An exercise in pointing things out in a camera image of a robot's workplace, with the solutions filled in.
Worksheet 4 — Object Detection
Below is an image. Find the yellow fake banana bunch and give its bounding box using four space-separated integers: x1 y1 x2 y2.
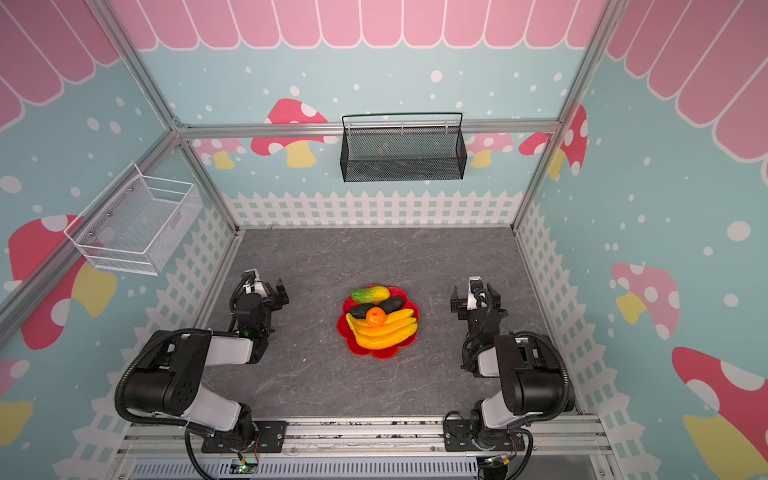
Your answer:
345 309 418 350

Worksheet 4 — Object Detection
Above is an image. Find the dark fake avocado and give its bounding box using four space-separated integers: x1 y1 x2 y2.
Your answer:
348 303 376 320
378 296 406 314

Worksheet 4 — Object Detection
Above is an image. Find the small orange fake tangerine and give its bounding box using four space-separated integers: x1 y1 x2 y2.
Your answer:
365 306 387 328

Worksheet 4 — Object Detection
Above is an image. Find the green yellow fake mango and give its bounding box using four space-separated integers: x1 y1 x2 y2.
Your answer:
350 285 391 304

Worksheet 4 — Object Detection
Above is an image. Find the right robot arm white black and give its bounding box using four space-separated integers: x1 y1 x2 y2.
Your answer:
442 277 575 452

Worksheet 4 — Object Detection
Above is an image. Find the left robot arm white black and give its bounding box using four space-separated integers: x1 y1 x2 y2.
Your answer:
114 269 289 451

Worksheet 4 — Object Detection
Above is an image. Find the circuit board right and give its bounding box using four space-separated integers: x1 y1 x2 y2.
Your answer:
478 454 515 469

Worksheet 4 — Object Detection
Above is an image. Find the green circuit board left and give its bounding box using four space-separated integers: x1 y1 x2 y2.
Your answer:
231 459 258 475

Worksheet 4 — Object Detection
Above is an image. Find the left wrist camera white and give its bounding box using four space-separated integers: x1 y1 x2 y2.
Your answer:
242 269 267 298

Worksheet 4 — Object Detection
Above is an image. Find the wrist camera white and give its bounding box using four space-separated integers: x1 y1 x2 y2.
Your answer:
242 269 267 298
467 276 486 311

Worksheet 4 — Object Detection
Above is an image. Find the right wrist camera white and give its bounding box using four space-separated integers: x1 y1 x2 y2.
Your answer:
467 276 486 311

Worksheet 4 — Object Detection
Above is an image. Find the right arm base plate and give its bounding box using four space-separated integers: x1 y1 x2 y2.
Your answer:
442 417 526 452

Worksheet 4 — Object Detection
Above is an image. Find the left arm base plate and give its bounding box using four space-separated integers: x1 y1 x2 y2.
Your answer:
202 420 288 454

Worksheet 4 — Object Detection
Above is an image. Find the white wire wall basket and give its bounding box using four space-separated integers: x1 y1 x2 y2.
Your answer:
64 164 204 276

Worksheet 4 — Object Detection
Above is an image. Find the aluminium front rail frame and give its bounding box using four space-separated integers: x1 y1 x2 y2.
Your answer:
106 415 622 479

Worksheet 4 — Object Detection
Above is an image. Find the black mesh wall basket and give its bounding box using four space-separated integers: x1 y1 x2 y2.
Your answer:
340 112 468 182

